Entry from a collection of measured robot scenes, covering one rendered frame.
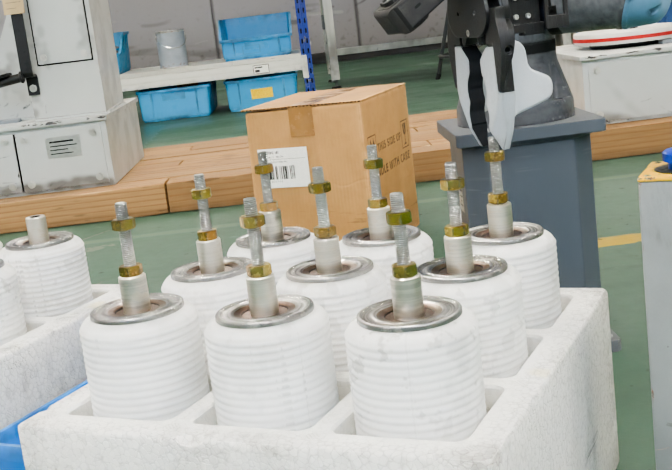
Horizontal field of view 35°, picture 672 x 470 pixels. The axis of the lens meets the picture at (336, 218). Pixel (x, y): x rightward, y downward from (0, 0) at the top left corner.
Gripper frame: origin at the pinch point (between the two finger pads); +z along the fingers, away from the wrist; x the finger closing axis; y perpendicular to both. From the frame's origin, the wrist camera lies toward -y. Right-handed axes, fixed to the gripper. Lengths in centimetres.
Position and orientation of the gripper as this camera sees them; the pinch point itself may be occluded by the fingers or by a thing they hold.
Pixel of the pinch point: (486, 134)
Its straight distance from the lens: 96.0
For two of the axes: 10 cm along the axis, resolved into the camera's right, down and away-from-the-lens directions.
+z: 1.2, 9.7, 2.0
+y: 9.3, -1.8, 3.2
